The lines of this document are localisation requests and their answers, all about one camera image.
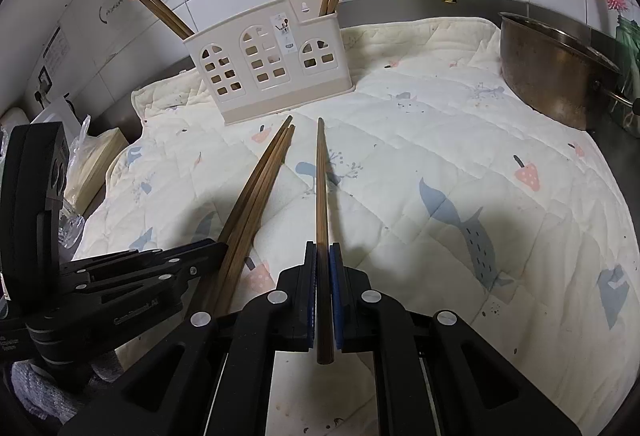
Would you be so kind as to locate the beige plastic utensil holder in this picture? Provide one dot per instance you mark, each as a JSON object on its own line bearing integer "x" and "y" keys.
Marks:
{"x": 280, "y": 96}

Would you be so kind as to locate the clear drinking glass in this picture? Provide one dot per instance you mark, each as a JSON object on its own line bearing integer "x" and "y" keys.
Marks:
{"x": 70, "y": 228}

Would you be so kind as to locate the clear plastic bag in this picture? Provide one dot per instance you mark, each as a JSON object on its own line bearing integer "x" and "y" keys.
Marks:
{"x": 80, "y": 136}

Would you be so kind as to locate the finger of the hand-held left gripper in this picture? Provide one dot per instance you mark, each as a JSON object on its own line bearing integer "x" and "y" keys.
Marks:
{"x": 150, "y": 261}
{"x": 125, "y": 308}

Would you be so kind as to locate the white cutting board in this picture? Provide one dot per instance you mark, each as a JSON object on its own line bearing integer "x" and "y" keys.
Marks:
{"x": 57, "y": 113}

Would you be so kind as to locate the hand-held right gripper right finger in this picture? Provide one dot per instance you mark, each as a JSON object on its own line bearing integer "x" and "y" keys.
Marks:
{"x": 345, "y": 306}

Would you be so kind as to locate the black wall socket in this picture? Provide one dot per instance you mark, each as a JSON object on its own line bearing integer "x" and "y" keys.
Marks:
{"x": 46, "y": 80}

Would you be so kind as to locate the printed quilted mat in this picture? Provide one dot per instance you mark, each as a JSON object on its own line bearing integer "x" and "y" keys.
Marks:
{"x": 425, "y": 141}

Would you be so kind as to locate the steel pot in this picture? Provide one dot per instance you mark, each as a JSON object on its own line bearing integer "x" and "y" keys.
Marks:
{"x": 550, "y": 81}

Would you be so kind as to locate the person's left hand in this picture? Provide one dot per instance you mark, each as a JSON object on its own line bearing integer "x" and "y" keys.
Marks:
{"x": 35, "y": 391}

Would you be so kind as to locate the beige box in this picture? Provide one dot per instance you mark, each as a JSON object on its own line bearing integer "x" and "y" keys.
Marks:
{"x": 95, "y": 166}

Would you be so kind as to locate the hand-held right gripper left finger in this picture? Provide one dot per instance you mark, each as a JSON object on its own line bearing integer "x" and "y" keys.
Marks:
{"x": 300, "y": 306}

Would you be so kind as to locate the wall label sticker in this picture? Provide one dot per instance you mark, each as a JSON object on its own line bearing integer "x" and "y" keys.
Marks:
{"x": 55, "y": 46}

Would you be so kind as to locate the green glass jar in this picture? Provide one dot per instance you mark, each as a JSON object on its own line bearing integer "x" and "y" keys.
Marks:
{"x": 627, "y": 56}

